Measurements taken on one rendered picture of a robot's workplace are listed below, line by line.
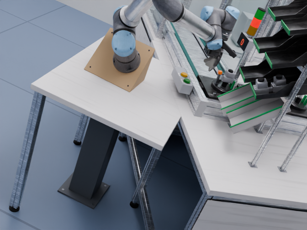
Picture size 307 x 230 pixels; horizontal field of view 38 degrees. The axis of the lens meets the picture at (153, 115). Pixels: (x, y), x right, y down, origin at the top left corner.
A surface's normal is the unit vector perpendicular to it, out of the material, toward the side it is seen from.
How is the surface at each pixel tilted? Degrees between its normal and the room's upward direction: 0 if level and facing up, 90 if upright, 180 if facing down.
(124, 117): 0
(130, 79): 45
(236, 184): 0
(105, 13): 90
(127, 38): 51
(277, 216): 90
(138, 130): 0
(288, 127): 90
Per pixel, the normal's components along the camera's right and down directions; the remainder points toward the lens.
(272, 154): 0.32, -0.81
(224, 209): 0.17, 0.56
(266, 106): -0.44, -0.76
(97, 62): -0.03, -0.30
